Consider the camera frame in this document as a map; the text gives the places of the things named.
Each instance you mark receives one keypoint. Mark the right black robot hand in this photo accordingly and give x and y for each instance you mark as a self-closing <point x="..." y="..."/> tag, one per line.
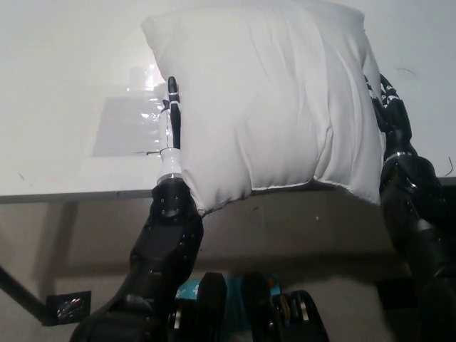
<point x="392" y="107"/>

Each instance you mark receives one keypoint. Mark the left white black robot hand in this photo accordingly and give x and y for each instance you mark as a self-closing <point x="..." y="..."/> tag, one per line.
<point x="171" y="124"/>

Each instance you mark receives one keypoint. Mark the white square pillow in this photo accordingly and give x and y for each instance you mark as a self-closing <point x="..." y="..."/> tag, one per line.
<point x="263" y="99"/>

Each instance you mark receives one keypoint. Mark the curved black thread scrap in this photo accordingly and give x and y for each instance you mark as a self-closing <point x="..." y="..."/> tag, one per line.
<point x="408" y="70"/>

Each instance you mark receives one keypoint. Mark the grey plastic sheet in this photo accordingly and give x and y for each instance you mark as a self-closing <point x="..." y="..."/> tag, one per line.
<point x="124" y="132"/>

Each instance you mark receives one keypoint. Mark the short black thread scrap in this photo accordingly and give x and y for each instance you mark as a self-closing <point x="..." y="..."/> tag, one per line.
<point x="449" y="165"/>

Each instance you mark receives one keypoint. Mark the black diagonal table leg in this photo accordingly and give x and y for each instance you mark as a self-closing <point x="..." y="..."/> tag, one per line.
<point x="21" y="288"/>

